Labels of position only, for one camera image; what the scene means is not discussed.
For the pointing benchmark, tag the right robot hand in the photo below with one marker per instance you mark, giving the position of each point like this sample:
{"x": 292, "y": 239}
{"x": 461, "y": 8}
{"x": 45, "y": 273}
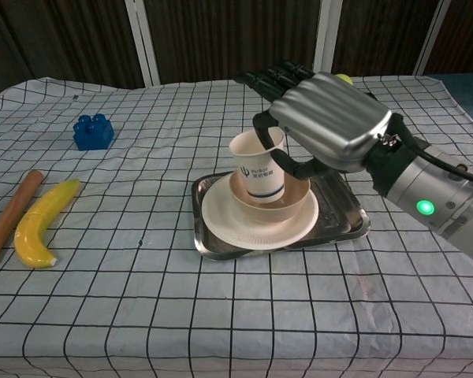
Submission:
{"x": 331, "y": 118}

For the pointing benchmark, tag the white paper cup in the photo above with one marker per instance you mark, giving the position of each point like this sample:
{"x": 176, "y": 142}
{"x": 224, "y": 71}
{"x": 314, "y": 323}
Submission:
{"x": 260, "y": 173}

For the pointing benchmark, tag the beige bowl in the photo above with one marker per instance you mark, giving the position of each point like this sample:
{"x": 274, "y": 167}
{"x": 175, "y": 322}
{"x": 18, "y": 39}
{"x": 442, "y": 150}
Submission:
{"x": 276, "y": 212}

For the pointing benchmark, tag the white paper plate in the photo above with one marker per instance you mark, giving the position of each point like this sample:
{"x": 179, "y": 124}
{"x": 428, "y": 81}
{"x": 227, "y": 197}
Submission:
{"x": 228, "y": 224}

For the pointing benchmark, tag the steel tray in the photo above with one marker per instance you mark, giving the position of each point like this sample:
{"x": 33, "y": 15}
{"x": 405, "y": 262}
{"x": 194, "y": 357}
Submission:
{"x": 339, "y": 212}

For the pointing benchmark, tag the yellow tennis ball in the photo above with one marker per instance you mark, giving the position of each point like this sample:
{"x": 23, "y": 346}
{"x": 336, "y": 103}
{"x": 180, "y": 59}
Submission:
{"x": 345, "y": 78}

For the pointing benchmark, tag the black rectangular box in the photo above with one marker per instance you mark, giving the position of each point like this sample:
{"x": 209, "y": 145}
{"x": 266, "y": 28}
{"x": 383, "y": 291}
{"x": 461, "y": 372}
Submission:
{"x": 368, "y": 94}

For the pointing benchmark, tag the dark brown curtain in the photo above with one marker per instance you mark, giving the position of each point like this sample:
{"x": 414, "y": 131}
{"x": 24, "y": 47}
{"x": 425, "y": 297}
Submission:
{"x": 236, "y": 35}

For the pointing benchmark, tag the blue mat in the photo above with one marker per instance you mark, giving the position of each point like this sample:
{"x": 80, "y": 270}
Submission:
{"x": 467, "y": 90}

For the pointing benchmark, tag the checkered tablecloth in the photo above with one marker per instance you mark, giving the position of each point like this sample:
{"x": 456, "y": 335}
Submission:
{"x": 220, "y": 307}

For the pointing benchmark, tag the blue toy brick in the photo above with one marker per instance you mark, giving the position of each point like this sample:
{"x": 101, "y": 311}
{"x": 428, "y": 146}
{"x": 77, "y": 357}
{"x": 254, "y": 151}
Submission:
{"x": 92, "y": 134}

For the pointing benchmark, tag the yellow banana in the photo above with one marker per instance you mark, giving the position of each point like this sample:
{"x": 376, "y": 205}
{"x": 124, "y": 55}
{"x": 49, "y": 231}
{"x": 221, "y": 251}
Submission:
{"x": 35, "y": 236}

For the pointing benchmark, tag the wooden rolling pin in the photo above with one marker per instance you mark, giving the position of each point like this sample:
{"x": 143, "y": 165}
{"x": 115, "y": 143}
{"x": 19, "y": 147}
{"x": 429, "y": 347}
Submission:
{"x": 12, "y": 212}

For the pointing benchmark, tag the white double frame post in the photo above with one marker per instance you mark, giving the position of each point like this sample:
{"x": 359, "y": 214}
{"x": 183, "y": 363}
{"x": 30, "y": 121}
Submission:
{"x": 144, "y": 43}

